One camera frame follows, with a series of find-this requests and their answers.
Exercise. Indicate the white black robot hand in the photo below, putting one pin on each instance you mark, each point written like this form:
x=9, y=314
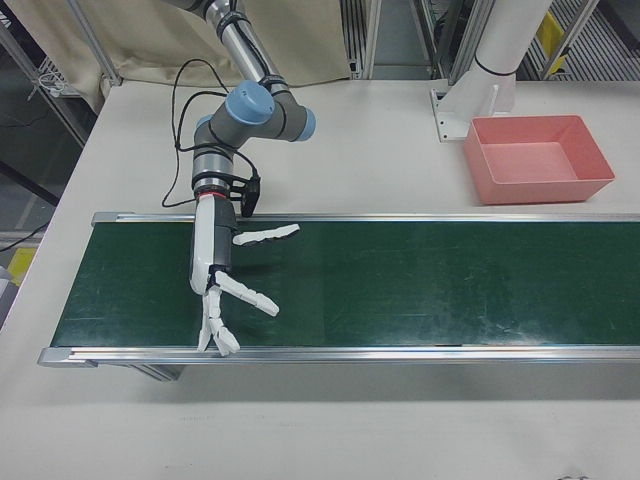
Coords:
x=205, y=240

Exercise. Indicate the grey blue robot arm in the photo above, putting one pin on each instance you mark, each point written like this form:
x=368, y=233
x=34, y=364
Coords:
x=250, y=107

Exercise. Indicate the pink plastic box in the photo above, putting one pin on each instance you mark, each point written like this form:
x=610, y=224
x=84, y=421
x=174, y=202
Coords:
x=530, y=160

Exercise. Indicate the yellow bin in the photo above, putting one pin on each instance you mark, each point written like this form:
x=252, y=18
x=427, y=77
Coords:
x=22, y=265

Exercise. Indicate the green conveyor belt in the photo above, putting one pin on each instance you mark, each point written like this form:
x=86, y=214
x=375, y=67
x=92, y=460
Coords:
x=400, y=280

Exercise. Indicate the beige curtain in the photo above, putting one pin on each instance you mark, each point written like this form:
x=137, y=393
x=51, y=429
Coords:
x=150, y=35

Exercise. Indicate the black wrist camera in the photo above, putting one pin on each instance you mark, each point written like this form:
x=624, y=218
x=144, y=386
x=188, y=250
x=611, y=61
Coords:
x=250, y=197

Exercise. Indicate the aluminium frame post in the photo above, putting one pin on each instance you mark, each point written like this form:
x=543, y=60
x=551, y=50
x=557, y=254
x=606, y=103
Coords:
x=360, y=35

